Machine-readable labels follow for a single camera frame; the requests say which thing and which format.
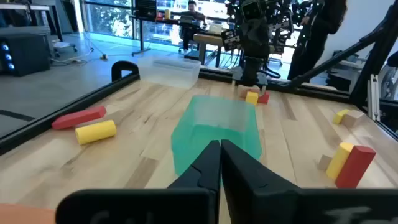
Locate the red rectangular wood block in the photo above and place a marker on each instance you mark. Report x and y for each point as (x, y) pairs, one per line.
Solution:
(354, 166)

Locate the small natural wood block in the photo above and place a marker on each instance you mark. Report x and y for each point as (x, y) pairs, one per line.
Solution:
(242, 90)
(115, 116)

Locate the long red wood block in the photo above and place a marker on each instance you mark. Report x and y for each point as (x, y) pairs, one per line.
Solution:
(79, 117)

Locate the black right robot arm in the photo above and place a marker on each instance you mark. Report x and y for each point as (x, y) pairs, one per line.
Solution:
(251, 9)

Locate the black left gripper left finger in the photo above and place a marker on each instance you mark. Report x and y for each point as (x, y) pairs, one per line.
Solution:
(199, 202)

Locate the black perforated floor mat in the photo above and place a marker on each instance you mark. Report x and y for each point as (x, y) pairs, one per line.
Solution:
(15, 115)

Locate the black computer tower blue lights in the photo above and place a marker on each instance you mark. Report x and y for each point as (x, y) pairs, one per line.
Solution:
(28, 53)

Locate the long yellow wood block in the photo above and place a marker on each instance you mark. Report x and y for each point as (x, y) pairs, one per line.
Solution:
(339, 116)

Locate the yellow wood cube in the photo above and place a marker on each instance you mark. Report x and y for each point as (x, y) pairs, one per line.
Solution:
(252, 98)

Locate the clear plastic bin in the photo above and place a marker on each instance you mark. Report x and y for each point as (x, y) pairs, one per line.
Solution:
(169, 73)

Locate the orange translucent plastic bin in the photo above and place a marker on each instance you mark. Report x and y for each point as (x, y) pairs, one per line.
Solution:
(25, 214)

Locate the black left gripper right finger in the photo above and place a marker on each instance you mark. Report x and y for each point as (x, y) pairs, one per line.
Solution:
(255, 202)

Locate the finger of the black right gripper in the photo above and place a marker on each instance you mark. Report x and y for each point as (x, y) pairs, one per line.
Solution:
(248, 71)
(258, 71)

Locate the standing person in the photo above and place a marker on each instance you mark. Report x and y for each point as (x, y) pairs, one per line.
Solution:
(314, 37)

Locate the silver aluminium extrusion post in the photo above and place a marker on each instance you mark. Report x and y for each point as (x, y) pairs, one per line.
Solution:
(373, 96)

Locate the chunky natural wood block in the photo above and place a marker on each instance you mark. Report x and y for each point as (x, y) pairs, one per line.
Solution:
(353, 119)

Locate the green translucent plastic bin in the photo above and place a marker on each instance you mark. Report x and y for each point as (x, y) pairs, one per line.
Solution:
(214, 118)

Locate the yellow wood cylinder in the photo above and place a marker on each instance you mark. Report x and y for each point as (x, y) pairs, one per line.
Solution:
(339, 160)
(94, 132)

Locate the black robot rig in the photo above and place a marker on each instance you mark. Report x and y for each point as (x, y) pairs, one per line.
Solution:
(284, 28)

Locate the black desk monitor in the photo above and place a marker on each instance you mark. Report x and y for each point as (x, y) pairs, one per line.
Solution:
(145, 8)

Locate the black office desk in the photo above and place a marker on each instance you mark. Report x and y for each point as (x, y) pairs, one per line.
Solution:
(141, 34)

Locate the seated person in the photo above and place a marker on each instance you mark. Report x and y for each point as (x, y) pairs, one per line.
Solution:
(191, 15)

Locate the wooden bench table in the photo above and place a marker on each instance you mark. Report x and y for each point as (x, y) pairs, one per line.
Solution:
(206, 39)

